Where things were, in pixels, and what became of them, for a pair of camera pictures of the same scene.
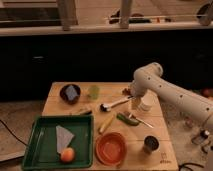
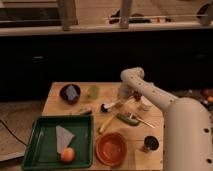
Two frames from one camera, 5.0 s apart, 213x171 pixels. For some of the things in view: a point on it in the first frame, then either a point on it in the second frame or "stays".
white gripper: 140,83 → 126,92
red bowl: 111,149 stays
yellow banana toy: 106,123 stays
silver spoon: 107,107 stays
